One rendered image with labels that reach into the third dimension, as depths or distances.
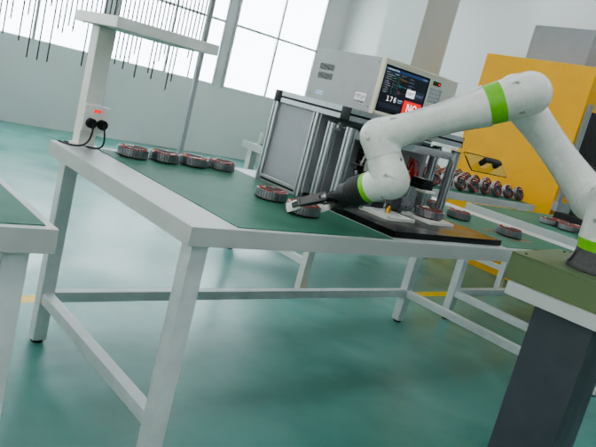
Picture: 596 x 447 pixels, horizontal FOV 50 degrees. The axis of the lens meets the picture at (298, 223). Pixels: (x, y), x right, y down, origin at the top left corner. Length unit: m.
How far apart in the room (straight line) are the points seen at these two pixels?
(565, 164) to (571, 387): 0.65
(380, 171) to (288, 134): 0.77
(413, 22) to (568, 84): 1.56
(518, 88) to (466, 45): 7.25
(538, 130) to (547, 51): 4.50
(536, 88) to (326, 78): 0.99
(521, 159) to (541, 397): 4.26
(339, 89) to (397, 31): 4.15
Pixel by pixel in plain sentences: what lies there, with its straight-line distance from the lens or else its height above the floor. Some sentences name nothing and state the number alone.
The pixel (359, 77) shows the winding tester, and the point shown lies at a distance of 2.48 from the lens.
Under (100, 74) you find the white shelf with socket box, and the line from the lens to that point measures 2.40.
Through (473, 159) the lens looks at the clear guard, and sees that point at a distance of 2.49.
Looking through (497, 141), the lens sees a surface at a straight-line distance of 6.30.
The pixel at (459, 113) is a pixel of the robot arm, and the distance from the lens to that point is 1.85.
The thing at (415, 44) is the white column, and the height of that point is 1.86.
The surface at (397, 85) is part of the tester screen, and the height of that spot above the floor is 1.24.
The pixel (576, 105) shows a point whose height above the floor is 1.62.
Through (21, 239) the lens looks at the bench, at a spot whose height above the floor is 0.73.
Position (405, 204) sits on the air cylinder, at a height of 0.80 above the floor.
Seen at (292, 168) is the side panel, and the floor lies 0.84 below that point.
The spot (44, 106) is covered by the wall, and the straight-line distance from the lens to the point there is 8.44.
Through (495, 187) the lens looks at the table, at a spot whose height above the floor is 0.82.
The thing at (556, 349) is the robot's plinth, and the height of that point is 0.60.
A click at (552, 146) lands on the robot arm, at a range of 2.08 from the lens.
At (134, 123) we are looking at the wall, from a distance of 8.89.
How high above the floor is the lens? 1.10
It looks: 11 degrees down
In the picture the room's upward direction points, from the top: 15 degrees clockwise
